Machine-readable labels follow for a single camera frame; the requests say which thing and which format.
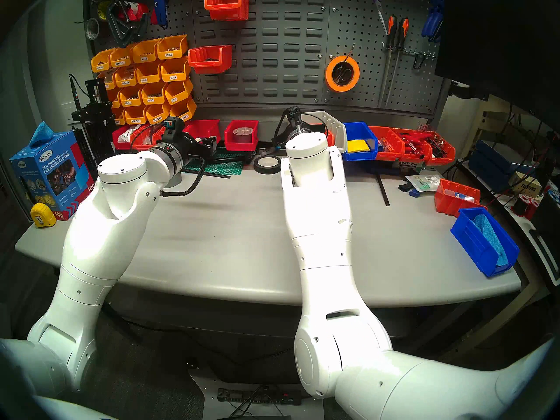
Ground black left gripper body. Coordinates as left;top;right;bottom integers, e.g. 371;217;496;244
183;133;206;161

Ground large grey storage bin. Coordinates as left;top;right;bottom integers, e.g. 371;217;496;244
305;111;348;155

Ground red bin holding tape roll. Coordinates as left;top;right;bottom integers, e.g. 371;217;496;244
224;120;259;152

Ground large blue storage bin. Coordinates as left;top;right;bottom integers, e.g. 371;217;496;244
343;122;379;162

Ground red bin with card pack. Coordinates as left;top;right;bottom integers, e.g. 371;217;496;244
185;120;221;140

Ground long black plastic strip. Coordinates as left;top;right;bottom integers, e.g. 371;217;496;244
184;169;232;179

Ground green cutting mat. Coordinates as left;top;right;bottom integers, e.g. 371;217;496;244
194;149;251;176

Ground yellow bin labelled M4-0.7 HEX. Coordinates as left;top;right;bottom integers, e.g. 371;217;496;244
169;98;198;123

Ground yellow bin labelled M2.5-5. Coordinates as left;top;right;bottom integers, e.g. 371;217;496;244
145;104;172;127

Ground yellow bin labelled M3-6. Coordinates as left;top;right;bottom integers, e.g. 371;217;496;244
164;79;194;106

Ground orange masking tape roll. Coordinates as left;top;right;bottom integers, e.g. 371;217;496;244
325;56;361;93

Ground black tape roll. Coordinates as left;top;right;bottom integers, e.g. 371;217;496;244
255;155;283;175

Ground red bin with clear bag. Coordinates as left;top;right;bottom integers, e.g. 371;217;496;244
130;125;157;154

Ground yellow bin labelled M3-8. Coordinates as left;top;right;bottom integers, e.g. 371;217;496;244
140;83;168;107

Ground yellow bin labelled M2.5-6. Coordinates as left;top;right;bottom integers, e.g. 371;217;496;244
124;106;147;127

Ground grey pegboard with hand tools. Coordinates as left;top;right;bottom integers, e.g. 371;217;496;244
323;0;448;116

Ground red bin with white bag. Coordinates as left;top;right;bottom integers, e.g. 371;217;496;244
112;126;133;151

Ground yellow bin labelled M3-4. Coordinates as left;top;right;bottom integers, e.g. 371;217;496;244
160;57;192;84

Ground yellow bin labelled M3-12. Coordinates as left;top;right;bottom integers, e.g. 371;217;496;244
119;87;143;109

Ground yellow bin labelled M4-6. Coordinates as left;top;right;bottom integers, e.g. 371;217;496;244
135;62;164;86

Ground orange bin with glue bottles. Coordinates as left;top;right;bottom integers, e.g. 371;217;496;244
369;126;405;161

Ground yellow bin labelled M4X4X6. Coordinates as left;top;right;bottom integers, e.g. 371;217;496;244
114;66;138;89

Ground yellow bin labelled M3X6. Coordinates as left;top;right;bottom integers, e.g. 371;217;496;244
156;35;189;60

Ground black metal stand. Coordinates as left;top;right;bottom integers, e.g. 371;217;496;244
71;79;119;181

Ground yellow bin labelled M3X8 BAD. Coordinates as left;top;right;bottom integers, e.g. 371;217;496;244
109;45;137;69

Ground clear packet with green print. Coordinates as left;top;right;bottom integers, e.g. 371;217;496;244
405;174;441;192

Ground grey pegboard with yellow bins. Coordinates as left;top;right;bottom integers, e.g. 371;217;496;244
84;0;199;118

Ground metal hook rack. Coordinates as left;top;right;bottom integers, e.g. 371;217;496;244
383;43;438;61

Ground blue cleaning cloths box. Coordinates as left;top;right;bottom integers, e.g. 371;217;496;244
10;131;95;221

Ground blue cloth in box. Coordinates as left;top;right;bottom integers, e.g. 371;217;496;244
30;122;55;148

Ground orange bin with blue card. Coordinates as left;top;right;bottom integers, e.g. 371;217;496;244
434;178;487;217

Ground blue spring clamps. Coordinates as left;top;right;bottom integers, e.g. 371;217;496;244
422;0;445;43

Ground yellow tape measure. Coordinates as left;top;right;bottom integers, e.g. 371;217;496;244
30;202;58;228

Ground dark blue storage crate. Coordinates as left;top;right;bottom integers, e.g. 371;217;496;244
468;139;511;183

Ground blue bin holding cloth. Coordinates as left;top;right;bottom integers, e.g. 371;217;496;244
450;207;520;278

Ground black monitor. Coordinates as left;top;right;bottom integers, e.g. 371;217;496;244
434;0;560;131

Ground blue microfibre cloth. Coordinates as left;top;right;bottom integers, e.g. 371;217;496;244
472;213;510;266

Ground red thread spool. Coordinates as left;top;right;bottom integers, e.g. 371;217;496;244
512;193;542;221

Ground small cardboard box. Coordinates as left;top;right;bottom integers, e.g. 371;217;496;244
511;171;544;196

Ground black power strip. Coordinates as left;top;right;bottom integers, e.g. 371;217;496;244
217;388;302;406

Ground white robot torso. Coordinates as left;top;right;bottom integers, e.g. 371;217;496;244
31;395;119;420

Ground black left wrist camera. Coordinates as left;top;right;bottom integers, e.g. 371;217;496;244
163;116;186;140

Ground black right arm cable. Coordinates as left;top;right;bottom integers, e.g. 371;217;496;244
271;109;329;147

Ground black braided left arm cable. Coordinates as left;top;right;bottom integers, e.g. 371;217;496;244
161;156;206;196

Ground metal wire peg hook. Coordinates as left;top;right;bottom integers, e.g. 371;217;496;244
336;43;357;84

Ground orange wall bin with contents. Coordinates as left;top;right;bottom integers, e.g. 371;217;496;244
189;45;233;75

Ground grey louvered wall panel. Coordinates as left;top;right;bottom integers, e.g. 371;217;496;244
192;0;332;109

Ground flat file orange handle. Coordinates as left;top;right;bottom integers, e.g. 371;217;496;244
378;15;398;107

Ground empty orange wall bin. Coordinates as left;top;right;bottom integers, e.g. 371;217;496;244
204;0;251;22

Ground black probe with cable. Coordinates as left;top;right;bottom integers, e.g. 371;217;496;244
69;73;85;113

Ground round file orange handle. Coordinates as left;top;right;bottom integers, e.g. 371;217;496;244
385;17;410;105

